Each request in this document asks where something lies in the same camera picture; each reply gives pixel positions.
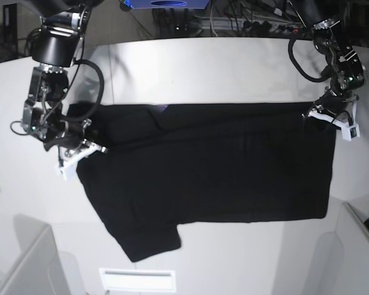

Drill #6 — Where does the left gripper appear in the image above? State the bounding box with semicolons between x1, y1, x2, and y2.
302;92;359;129

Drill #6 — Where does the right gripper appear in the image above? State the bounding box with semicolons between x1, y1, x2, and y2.
43;119;108;168

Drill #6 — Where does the black T-shirt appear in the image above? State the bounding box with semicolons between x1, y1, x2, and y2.
76;103;336;262

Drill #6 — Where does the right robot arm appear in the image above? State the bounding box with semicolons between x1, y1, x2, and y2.
19;1;107;168

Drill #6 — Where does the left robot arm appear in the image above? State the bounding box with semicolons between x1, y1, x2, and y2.
288;1;367;127

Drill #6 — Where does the white partition panel left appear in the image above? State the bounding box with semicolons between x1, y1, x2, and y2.
0;214;86;294

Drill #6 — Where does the white partition panel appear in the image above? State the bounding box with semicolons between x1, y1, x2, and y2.
0;214;86;294
307;201;369;295

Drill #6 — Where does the white power strip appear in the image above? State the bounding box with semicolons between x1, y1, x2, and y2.
195;17;302;33

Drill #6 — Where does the blue box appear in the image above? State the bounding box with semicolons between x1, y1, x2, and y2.
124;0;209;9

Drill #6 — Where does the white partition panel right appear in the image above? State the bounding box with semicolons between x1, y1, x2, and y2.
307;201;369;295

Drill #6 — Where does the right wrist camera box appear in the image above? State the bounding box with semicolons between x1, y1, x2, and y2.
57;163;77;181

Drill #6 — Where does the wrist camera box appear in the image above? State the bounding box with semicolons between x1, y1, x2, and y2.
57;163;77;181
341;123;360;141

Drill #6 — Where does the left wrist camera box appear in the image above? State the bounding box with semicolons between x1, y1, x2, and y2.
341;123;360;141

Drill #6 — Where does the white table cable slot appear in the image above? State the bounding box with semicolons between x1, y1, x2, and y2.
100;269;177;293

